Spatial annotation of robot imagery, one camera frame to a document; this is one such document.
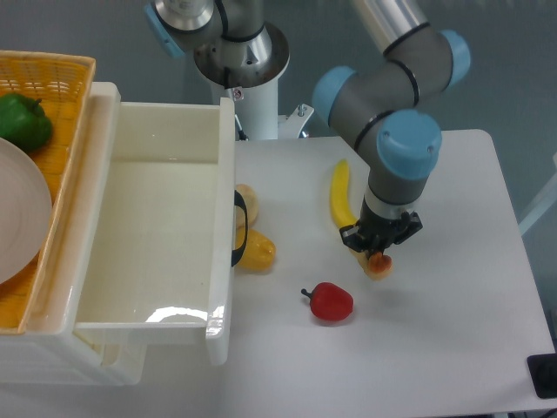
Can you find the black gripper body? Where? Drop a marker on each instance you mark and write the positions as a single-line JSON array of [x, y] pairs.
[[372, 226]]

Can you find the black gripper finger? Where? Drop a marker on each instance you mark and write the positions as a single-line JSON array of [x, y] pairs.
[[402, 229], [353, 238]]

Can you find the golden square bread loaf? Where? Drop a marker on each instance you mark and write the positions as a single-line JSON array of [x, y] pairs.
[[376, 267]]

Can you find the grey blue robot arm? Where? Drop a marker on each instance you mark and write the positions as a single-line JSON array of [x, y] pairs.
[[376, 114]]

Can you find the yellow banana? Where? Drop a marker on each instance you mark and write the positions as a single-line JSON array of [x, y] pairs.
[[339, 204]]

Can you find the red bell pepper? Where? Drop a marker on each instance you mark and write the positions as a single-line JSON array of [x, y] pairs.
[[328, 302]]

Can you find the black device at edge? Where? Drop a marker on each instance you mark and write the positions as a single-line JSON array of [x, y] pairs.
[[542, 369]]

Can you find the white plastic drawer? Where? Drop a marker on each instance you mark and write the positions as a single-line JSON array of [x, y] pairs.
[[160, 269]]

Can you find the pale pink plate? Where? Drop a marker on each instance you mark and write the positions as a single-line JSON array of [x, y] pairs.
[[25, 210]]

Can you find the orange woven basket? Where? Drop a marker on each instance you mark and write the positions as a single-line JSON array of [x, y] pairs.
[[63, 83]]

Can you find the white plastic drawer cabinet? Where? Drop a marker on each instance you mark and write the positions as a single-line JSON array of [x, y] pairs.
[[49, 352]]

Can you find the green bell pepper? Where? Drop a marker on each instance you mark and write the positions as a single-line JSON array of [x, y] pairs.
[[24, 122]]

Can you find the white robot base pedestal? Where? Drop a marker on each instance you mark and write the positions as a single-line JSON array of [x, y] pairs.
[[248, 73]]

